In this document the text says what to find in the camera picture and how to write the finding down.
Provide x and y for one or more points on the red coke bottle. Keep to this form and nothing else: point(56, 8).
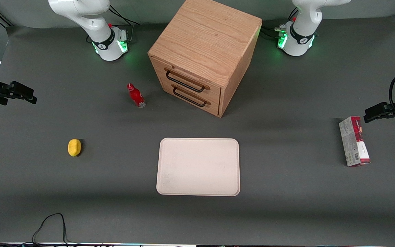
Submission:
point(136, 97)

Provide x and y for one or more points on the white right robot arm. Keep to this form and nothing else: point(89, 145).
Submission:
point(98, 37)

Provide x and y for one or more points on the cream rectangular tray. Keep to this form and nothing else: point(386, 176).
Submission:
point(197, 166)

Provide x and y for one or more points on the red tartan cardboard box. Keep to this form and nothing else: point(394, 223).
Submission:
point(351, 144)

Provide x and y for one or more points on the yellow lemon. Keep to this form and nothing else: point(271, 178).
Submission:
point(74, 147)

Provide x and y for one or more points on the wooden drawer front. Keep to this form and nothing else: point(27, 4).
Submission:
point(215, 93)
point(214, 109)

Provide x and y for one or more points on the wooden drawer cabinet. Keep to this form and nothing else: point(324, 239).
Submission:
point(204, 37)

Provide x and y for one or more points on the black frame rail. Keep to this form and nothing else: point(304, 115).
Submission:
point(2, 19)

